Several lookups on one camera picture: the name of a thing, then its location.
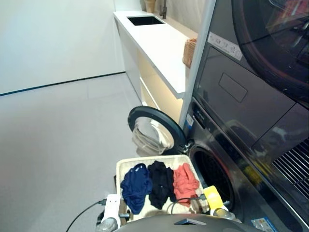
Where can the brown woven box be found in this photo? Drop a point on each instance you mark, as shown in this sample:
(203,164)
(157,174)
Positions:
(189,52)

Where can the grey stacked dryer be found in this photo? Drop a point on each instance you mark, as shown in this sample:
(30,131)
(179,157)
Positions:
(253,108)

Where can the beige vase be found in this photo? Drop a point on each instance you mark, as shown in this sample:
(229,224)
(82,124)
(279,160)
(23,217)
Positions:
(150,6)

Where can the black garment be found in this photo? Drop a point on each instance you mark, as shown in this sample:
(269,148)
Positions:
(160,183)

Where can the coral red garment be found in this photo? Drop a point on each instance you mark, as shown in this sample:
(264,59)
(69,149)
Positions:
(184,183)

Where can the white counter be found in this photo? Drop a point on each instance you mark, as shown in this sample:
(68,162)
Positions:
(154,43)

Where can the navy blue garment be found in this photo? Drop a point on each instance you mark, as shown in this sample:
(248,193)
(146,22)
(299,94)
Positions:
(135,188)

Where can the round glass washer door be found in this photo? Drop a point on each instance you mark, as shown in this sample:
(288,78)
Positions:
(173,128)

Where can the blue white washer sticker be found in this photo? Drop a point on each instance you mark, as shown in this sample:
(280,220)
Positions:
(263,226)

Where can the pale woven laundry basket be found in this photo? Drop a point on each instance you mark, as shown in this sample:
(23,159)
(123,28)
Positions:
(125,166)

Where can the black recessed sink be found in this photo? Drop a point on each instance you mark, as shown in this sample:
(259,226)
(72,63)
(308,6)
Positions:
(144,20)

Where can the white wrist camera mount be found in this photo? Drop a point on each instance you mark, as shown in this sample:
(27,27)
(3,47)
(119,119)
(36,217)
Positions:
(212,197)
(112,205)

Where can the grey robot torso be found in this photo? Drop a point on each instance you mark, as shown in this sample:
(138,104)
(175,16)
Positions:
(169,224)

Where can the white cabinet side panel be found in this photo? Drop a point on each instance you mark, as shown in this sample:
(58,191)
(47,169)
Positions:
(198,60)

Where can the blue barcode label sticker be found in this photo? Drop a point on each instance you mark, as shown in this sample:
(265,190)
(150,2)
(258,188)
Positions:
(190,120)

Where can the metal washer door hinge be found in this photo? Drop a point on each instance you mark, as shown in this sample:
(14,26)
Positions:
(187,147)

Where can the dark metal faucet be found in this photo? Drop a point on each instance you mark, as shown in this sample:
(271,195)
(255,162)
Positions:
(164,10)

